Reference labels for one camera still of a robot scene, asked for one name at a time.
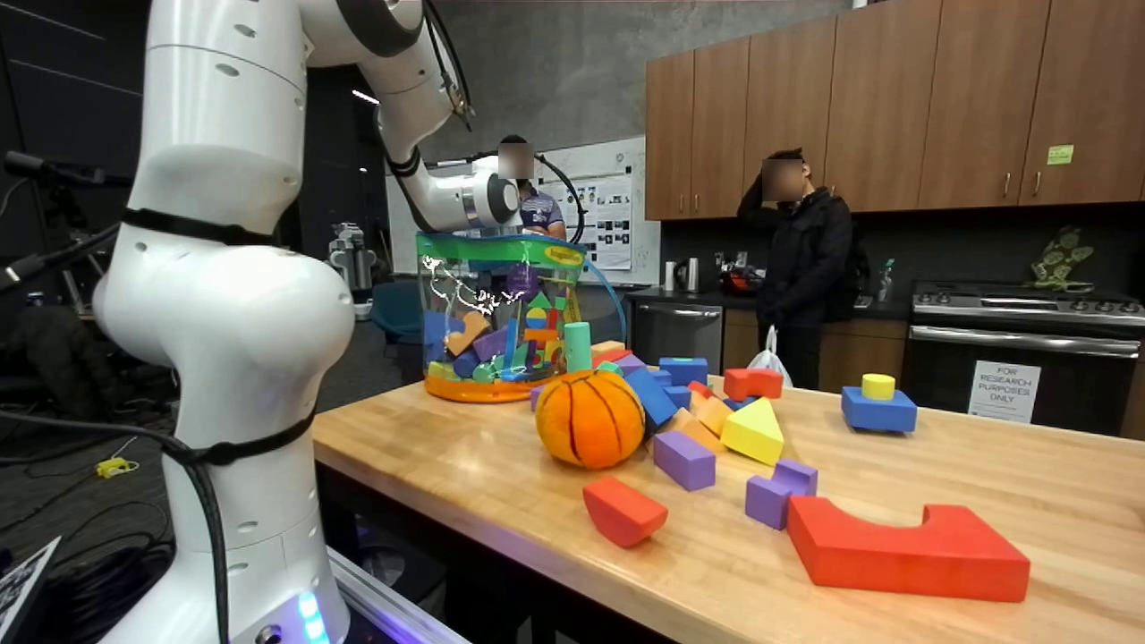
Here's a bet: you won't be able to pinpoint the purple notched foam block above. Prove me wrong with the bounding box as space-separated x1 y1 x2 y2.
746 456 821 529

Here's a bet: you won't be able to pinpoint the person in black jacket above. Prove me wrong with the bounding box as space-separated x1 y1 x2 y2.
736 150 853 385

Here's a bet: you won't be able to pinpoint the orange plush basketball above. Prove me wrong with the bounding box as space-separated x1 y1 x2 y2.
536 373 644 467

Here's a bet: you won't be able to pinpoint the blue foam block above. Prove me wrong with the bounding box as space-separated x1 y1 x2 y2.
625 367 675 425

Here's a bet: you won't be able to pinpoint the yellow foam triangle block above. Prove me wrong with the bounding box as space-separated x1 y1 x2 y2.
724 398 786 465

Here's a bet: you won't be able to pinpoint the clear toy bag green lid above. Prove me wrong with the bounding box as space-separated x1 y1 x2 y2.
415 232 585 404

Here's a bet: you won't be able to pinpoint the green foam cylinder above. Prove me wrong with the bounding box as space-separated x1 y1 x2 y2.
562 322 594 373

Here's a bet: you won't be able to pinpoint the person in purple shirt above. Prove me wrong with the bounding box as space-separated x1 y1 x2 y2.
499 134 566 240

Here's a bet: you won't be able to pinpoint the red foam wedge block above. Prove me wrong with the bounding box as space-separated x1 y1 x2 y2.
585 477 671 547

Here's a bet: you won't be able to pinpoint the red foam arch block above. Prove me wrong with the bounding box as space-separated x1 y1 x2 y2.
786 496 1030 599

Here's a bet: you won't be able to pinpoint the wooden upper cabinets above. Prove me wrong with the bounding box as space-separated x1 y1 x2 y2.
644 0 1145 220

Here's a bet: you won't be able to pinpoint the whiteboard with papers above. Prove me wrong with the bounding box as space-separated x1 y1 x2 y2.
387 134 661 287

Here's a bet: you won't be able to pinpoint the blue block with yellow cylinder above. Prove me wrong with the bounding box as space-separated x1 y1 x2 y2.
842 373 916 437

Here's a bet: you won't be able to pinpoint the white plastic bag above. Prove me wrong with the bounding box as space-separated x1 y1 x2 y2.
747 325 790 385

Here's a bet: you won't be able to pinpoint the purple rectangular foam block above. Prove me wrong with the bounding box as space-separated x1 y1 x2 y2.
650 428 717 491

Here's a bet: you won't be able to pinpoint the stainless steel dishwasher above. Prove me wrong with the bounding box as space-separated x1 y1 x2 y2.
631 301 724 367

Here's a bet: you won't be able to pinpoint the stainless steel oven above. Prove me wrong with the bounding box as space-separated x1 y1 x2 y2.
904 283 1145 437

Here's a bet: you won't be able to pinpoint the red rectangular foam block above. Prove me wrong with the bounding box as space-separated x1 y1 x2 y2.
724 367 785 400

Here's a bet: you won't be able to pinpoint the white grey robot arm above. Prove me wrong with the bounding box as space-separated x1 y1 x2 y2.
95 0 517 644

